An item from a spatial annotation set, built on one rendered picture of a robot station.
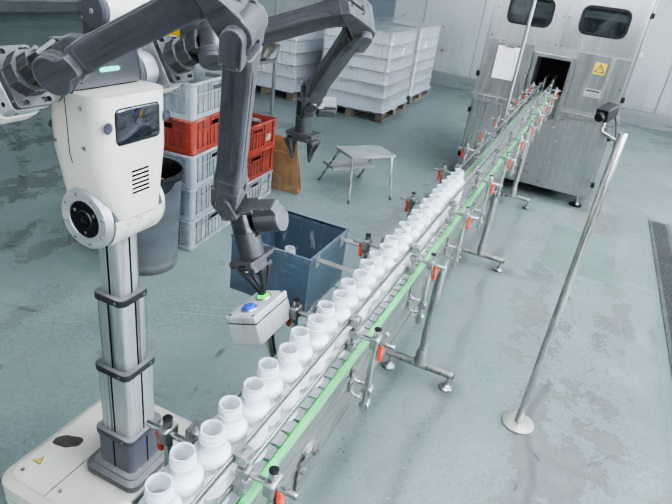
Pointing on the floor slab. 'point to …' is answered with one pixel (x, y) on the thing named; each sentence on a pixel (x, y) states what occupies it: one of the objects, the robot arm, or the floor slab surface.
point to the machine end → (583, 152)
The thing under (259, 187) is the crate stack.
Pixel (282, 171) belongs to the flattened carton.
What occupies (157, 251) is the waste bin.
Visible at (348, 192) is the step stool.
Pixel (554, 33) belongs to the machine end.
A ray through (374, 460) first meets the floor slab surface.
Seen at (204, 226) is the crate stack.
